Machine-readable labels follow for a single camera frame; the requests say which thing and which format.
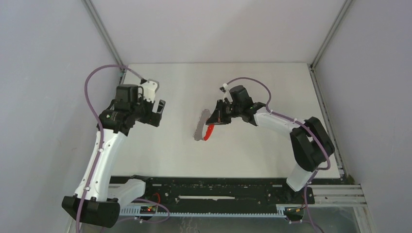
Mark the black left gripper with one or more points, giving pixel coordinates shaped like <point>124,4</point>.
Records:
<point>153,118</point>

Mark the grey aluminium frame rail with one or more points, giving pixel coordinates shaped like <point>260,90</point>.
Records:
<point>321,66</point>

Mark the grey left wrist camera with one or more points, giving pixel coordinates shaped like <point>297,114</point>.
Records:
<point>150,88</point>

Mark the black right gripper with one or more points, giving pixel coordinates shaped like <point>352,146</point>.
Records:
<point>218,117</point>

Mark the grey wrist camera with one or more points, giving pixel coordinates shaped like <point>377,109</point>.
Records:
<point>150,88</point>
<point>226,93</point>

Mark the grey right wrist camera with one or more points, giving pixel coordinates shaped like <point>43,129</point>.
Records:
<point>226,93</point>

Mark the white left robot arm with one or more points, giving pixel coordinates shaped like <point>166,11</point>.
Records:
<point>95,201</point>

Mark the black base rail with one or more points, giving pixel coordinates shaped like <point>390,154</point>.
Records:
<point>254,197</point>

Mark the left aluminium frame post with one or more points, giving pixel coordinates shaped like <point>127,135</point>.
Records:
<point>103,32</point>

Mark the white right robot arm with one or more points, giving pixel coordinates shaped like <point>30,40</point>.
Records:
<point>311,145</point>

